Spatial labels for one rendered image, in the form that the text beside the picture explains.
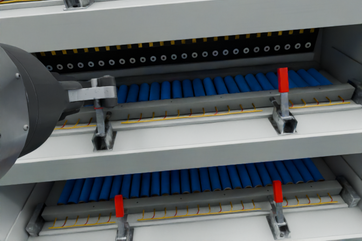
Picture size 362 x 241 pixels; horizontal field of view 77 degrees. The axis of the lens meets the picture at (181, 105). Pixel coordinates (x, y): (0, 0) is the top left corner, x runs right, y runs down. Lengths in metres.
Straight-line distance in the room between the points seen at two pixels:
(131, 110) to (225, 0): 0.21
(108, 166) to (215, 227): 0.22
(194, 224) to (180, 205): 0.04
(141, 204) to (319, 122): 0.33
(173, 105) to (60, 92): 0.23
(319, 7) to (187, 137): 0.24
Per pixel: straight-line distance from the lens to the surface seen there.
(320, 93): 0.44
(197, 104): 0.37
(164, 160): 0.34
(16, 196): 0.51
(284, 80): 0.36
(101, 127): 0.35
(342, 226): 0.52
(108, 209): 0.48
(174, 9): 0.30
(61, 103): 0.17
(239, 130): 0.36
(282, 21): 0.33
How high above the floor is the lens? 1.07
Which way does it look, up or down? 16 degrees down
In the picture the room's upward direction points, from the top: 5 degrees counter-clockwise
